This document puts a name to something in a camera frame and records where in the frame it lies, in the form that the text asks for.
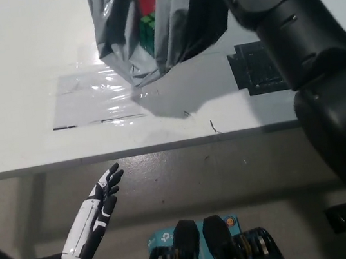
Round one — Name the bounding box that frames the grey plastic bag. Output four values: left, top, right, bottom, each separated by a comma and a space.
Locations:
87, 0, 239, 94

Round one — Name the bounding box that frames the grey sheet under clear tape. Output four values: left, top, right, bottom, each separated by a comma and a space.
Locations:
43, 52, 151, 133

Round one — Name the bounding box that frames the right black robot torso block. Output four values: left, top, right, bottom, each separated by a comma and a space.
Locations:
201, 205, 290, 259

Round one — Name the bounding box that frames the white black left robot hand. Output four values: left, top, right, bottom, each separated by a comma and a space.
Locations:
26, 162, 138, 259

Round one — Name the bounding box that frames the black thread scrap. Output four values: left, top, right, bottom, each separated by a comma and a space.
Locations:
209, 118, 223, 135

